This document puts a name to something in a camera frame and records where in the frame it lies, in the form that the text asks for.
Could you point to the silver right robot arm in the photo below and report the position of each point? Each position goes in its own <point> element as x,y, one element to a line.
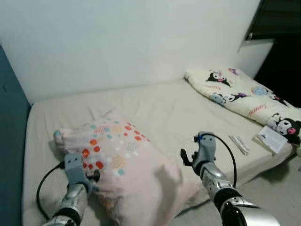
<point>218,181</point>

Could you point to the cartoon print folded quilt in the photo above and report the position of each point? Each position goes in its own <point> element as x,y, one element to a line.
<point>235,94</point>

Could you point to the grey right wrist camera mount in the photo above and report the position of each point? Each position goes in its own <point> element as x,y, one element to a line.
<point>207,148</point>

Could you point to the pink dotted pillow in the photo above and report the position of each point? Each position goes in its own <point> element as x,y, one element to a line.
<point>136,174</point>

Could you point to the cream sheet mattress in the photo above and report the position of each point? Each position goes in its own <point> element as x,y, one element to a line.
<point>164,113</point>

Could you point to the white paper wrapper strip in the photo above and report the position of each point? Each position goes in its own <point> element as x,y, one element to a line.
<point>242,143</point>
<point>236,144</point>

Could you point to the white paper card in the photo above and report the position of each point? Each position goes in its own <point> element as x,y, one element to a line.
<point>273,139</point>

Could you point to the dark window with blind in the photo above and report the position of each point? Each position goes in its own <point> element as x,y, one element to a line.
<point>277,19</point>

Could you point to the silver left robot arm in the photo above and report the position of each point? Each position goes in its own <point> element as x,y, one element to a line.
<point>70,205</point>

